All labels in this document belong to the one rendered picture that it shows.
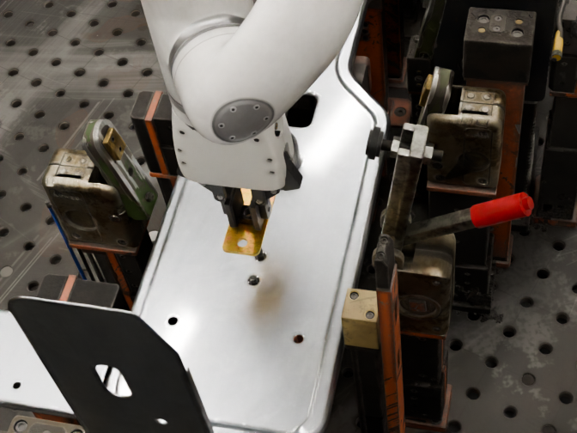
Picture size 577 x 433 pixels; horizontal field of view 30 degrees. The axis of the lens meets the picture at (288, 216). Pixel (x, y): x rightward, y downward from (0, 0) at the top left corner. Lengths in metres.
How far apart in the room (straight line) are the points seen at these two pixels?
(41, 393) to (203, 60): 0.44
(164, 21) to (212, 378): 0.39
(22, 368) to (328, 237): 0.34
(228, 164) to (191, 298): 0.20
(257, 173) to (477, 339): 0.53
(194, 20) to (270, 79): 0.08
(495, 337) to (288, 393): 0.44
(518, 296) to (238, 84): 0.75
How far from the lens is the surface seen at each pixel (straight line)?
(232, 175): 0.97
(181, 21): 0.81
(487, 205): 0.98
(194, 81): 0.78
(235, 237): 1.05
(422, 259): 1.04
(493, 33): 1.14
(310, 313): 1.08
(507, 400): 1.36
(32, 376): 1.11
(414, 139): 0.92
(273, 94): 0.77
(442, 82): 1.11
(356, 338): 1.02
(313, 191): 1.16
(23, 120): 1.74
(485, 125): 1.13
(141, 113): 1.28
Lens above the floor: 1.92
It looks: 54 degrees down
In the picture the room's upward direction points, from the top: 11 degrees counter-clockwise
